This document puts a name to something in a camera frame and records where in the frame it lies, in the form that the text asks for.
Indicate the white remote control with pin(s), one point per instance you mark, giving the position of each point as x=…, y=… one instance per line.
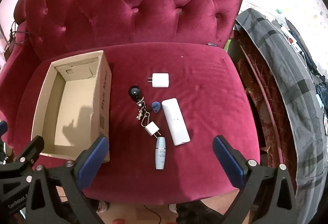
x=175, y=121

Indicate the white power strip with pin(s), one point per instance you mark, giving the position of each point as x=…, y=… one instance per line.
x=291, y=40

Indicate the blue key tag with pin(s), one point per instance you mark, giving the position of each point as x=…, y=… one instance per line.
x=155, y=107

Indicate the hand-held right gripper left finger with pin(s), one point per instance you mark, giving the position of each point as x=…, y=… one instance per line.
x=91, y=162

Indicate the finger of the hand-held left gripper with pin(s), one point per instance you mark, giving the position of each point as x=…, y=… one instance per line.
x=30, y=148
x=2, y=129

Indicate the large white wall charger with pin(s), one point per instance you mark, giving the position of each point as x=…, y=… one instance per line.
x=161, y=80

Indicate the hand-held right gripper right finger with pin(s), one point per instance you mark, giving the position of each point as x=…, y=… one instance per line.
x=228, y=160

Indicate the black key fob with keys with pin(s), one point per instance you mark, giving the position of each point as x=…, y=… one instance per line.
x=134, y=92

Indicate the cardboard box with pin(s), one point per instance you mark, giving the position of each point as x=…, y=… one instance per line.
x=76, y=101

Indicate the small white wall charger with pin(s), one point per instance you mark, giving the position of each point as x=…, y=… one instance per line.
x=151, y=128

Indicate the grey plaid blanket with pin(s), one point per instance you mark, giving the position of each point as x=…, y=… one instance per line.
x=289, y=85

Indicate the red velvet tufted armchair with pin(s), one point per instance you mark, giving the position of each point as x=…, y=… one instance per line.
x=153, y=21

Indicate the dark blue clothing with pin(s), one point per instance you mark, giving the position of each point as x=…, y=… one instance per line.
x=302, y=42

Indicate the red patterned rug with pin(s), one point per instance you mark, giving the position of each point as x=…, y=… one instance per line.
x=256, y=91

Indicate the light blue cosmetic bottle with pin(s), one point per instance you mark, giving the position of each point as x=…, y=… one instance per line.
x=160, y=153

